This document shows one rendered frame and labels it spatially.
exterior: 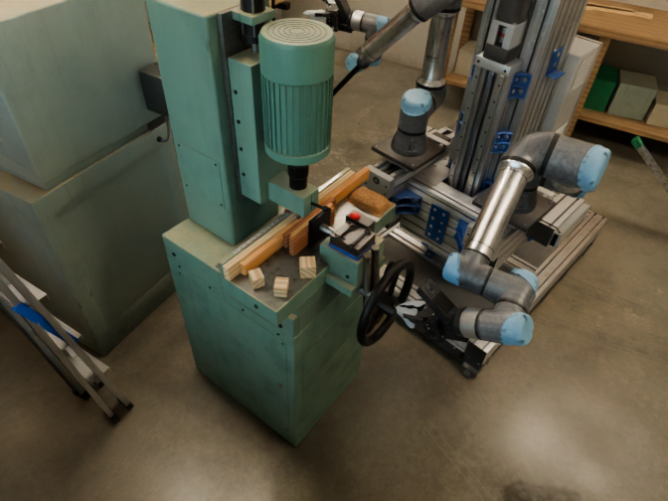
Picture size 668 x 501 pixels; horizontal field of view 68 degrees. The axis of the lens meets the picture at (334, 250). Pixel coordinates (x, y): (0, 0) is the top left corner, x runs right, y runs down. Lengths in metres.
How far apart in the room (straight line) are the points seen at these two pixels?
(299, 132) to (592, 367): 1.88
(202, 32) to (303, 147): 0.35
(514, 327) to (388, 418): 1.13
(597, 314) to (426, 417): 1.12
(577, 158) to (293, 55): 0.74
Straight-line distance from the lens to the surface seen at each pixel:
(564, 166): 1.40
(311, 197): 1.43
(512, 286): 1.24
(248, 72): 1.29
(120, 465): 2.21
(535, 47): 1.92
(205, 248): 1.67
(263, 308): 1.36
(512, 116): 2.02
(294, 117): 1.23
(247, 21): 1.29
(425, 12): 1.90
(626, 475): 2.43
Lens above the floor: 1.93
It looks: 44 degrees down
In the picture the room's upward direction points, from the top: 4 degrees clockwise
